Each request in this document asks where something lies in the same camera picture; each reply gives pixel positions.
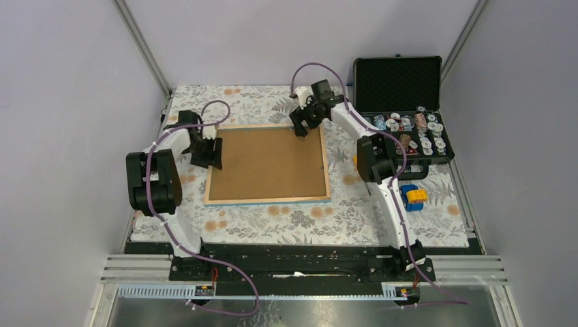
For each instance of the aluminium frame rails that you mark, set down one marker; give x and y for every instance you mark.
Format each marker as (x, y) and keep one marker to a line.
(449, 269)

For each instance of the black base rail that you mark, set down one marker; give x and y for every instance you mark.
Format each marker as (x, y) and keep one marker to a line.
(222, 254)

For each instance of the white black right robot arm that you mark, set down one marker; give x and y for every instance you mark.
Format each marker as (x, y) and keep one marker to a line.
(379, 173)

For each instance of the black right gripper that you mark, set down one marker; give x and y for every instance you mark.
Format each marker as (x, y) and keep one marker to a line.
(299, 115)

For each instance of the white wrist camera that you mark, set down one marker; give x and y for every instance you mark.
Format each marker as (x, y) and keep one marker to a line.
(304, 96)
(209, 132)

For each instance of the blue poker chip stack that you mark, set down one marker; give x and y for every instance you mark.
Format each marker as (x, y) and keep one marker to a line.
(380, 122)

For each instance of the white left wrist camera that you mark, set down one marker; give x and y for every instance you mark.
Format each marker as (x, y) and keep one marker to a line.
(209, 132)

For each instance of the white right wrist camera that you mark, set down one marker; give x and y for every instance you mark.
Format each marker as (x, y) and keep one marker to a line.
(304, 96)

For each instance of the white slotted cable duct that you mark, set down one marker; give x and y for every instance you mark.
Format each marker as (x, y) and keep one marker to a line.
(205, 292)

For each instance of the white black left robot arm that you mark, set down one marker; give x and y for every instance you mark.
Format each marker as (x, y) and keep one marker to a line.
(154, 185)

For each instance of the black poker chip case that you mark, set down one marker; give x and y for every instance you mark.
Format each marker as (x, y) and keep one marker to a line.
(397, 88)

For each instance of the floral tablecloth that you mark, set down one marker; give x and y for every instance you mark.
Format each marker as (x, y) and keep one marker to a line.
(352, 217)

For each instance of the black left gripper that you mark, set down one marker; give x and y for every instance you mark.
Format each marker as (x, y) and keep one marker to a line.
(212, 157)

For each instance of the blue yellow toy car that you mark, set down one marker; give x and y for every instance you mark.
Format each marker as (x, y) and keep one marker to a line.
(413, 197)

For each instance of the brown poker chip stack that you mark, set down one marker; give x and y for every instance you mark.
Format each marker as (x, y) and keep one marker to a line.
(420, 123)

